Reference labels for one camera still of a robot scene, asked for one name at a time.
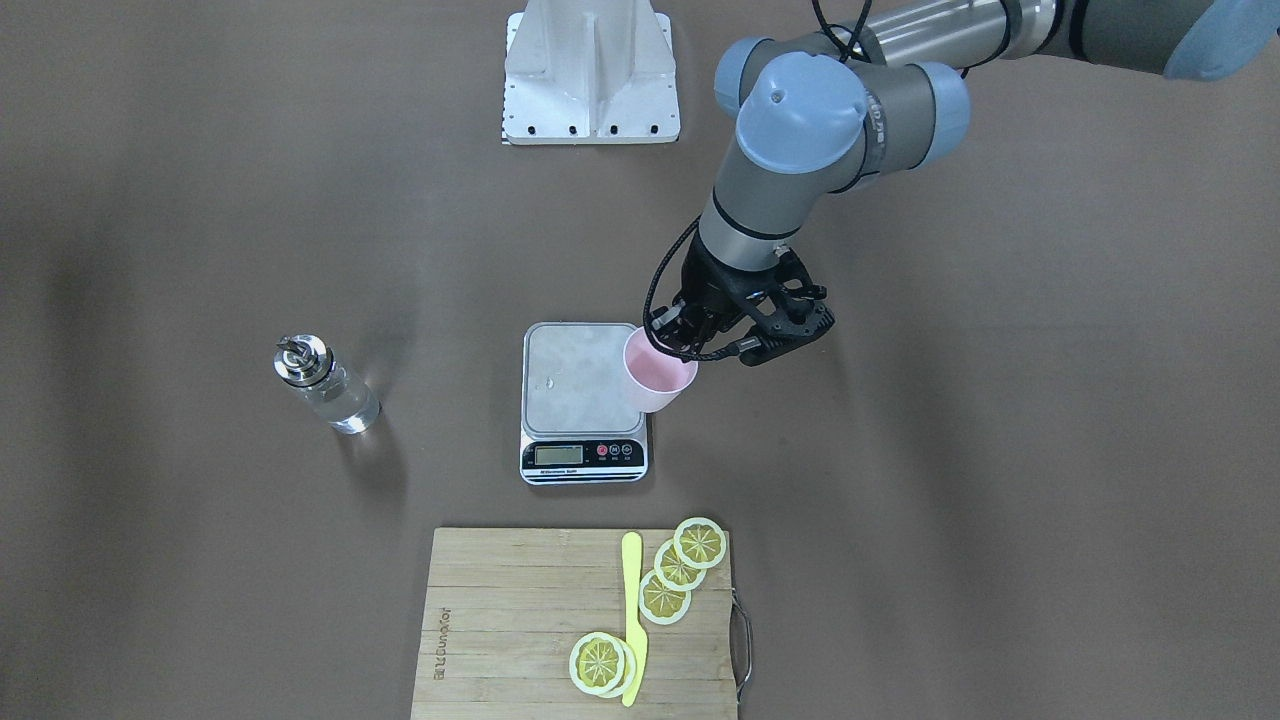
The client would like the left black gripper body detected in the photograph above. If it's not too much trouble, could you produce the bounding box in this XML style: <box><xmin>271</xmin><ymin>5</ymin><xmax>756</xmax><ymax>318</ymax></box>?
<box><xmin>660</xmin><ymin>240</ymin><xmax>777</xmax><ymax>351</ymax></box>

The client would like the pink plastic cup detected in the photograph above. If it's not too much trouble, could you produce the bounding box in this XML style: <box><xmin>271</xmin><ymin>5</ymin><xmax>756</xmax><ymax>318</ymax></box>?
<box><xmin>621</xmin><ymin>328</ymin><xmax>699</xmax><ymax>414</ymax></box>

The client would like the glass sauce bottle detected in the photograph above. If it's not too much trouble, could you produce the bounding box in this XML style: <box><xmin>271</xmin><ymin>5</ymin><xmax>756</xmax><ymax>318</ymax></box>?
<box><xmin>273</xmin><ymin>334</ymin><xmax>381</xmax><ymax>436</ymax></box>

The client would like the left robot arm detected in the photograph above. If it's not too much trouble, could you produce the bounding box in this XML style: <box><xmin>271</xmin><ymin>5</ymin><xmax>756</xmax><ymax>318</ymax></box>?
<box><xmin>641</xmin><ymin>1</ymin><xmax>1279</xmax><ymax>366</ymax></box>

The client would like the digital kitchen scale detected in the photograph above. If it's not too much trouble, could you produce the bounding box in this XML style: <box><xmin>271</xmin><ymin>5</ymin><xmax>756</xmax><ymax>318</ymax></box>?
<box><xmin>518</xmin><ymin>322</ymin><xmax>649</xmax><ymax>486</ymax></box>

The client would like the lemon slice far end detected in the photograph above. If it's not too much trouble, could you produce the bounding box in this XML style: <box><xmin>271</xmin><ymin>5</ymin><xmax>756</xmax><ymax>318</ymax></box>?
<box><xmin>672</xmin><ymin>516</ymin><xmax>730</xmax><ymax>570</ymax></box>

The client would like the yellow plastic knife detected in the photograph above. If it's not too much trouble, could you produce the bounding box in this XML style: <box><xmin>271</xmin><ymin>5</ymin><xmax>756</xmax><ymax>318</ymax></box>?
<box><xmin>621</xmin><ymin>530</ymin><xmax>649</xmax><ymax>708</ymax></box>

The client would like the bamboo cutting board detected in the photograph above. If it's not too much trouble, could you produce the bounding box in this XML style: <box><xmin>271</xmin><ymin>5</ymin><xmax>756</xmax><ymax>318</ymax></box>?
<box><xmin>410</xmin><ymin>527</ymin><xmax>751</xmax><ymax>719</ymax></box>

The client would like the lemon slice under knife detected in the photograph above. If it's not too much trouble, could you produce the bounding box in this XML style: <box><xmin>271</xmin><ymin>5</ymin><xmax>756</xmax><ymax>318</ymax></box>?
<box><xmin>600</xmin><ymin>641</ymin><xmax>637</xmax><ymax>700</ymax></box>

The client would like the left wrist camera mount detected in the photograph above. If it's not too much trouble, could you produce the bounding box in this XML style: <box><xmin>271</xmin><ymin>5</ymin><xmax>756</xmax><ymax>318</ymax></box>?
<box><xmin>739</xmin><ymin>249</ymin><xmax>835</xmax><ymax>366</ymax></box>

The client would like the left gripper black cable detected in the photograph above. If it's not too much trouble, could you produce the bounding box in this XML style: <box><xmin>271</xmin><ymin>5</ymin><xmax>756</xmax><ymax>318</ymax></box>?
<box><xmin>643</xmin><ymin>215</ymin><xmax>746</xmax><ymax>363</ymax></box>

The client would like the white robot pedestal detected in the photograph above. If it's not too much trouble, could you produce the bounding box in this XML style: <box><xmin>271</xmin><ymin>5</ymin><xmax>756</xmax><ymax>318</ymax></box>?
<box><xmin>500</xmin><ymin>1</ymin><xmax>681</xmax><ymax>146</ymax></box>

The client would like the lemon slice near handle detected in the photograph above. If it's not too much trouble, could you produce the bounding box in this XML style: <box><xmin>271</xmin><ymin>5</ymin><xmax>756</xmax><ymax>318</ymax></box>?
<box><xmin>568</xmin><ymin>632</ymin><xmax>622</xmax><ymax>698</ymax></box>

